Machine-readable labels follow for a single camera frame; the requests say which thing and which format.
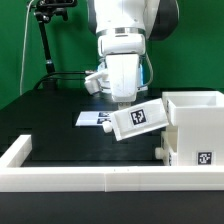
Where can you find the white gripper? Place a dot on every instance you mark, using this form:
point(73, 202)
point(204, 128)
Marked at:
point(123, 78)

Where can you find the white drawer tray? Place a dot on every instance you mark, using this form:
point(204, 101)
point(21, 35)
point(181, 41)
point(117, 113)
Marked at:
point(167, 152)
point(136, 120)

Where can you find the white front drawer tray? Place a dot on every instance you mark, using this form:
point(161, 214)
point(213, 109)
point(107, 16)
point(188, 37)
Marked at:
point(167, 152)

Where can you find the white drawer cabinet box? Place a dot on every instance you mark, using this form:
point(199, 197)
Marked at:
point(198, 119)

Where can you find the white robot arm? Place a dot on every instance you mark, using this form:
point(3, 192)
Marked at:
point(122, 28)

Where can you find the white marker tag plate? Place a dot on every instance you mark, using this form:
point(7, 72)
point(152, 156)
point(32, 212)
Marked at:
point(92, 118)

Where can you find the white U-shaped table frame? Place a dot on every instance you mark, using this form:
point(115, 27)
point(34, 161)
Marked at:
point(15, 177)

